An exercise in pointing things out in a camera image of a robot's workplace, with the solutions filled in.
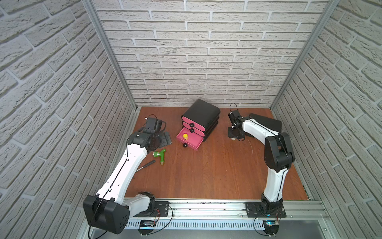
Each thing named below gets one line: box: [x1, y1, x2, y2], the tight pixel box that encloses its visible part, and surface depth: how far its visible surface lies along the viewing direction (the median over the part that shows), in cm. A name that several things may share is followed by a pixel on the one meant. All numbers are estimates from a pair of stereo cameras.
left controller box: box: [137, 219, 157, 237], surface depth 71 cm
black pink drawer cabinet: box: [176, 99, 221, 151], surface depth 97 cm
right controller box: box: [262, 220, 280, 236], surface depth 71 cm
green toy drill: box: [152, 148, 167, 166], surface depth 92 cm
